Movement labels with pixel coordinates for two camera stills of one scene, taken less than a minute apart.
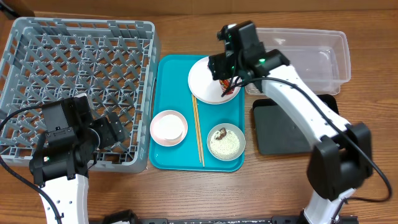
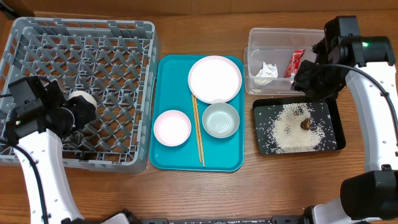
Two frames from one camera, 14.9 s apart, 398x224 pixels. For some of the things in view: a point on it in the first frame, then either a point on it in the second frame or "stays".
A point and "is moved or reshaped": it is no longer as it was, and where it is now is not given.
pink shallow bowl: (168, 128) stays
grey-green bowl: (236, 129) to (221, 120)
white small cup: (170, 126) to (79, 93)
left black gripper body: (105, 135) to (81, 112)
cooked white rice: (226, 148) to (290, 137)
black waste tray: (275, 131) stays
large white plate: (203, 87) stays
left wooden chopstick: (196, 126) stays
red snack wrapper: (224, 84) to (295, 61)
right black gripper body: (219, 69) to (306, 79)
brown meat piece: (222, 133) is moved or reshaped
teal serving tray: (170, 90) stays
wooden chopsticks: (199, 131) stays
